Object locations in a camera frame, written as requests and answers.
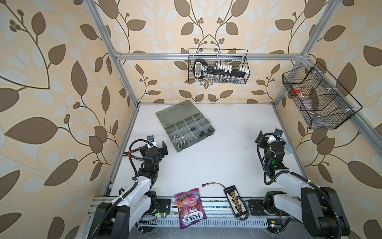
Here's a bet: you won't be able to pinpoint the light blue sharpening block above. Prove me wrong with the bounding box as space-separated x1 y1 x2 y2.
282 137 293 155

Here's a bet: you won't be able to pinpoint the orange black pliers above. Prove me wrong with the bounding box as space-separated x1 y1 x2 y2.
122 151 143 161

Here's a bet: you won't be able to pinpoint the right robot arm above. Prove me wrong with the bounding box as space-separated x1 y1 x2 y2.
255 129 351 239

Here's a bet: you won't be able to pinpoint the socket set with ratchet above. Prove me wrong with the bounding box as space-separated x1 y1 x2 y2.
191 59 250 79

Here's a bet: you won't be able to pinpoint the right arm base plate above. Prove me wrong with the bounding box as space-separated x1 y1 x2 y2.
246 199 289 217

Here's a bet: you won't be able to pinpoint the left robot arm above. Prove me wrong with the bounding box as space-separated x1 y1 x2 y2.
87 139 168 239

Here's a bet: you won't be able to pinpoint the black wire basket right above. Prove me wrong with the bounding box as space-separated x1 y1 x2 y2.
283 62 363 129

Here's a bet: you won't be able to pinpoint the black parallel charging board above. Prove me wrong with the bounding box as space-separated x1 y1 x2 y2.
223 185 250 221

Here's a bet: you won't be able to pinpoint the red black wire lead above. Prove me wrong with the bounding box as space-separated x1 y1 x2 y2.
202 182 226 189

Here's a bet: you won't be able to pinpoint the black wire basket centre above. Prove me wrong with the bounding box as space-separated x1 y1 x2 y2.
188 48 250 84

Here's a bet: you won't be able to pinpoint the black wire basket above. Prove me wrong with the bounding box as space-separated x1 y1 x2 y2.
283 62 363 129
188 48 250 84

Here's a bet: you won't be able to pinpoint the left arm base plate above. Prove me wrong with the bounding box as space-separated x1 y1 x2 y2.
148 198 172 216

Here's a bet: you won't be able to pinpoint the purple Fox's candy bag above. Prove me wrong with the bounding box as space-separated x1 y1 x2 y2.
175 188 208 229

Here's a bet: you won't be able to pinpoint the grey plastic organizer box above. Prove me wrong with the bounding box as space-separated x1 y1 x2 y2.
156 100 215 152

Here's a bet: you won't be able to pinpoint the red item in basket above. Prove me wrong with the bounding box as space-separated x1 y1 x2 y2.
291 85 302 94

